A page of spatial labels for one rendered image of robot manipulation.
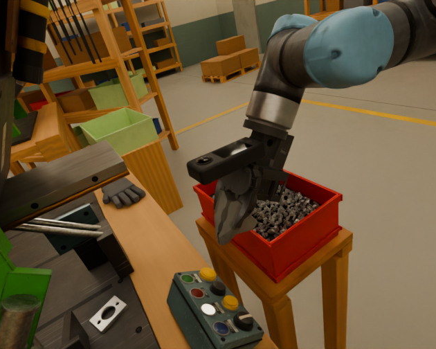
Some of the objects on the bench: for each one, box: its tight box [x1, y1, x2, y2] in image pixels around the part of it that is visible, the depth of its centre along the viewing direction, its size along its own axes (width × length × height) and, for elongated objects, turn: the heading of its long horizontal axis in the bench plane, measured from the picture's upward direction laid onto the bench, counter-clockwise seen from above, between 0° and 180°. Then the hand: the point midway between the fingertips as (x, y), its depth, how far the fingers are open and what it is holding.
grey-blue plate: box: [44, 204, 108, 271], centre depth 57 cm, size 10×2×14 cm, turn 143°
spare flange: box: [89, 296, 128, 334], centre depth 48 cm, size 6×4×1 cm
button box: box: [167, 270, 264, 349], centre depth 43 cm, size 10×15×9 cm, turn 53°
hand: (219, 237), depth 46 cm, fingers closed
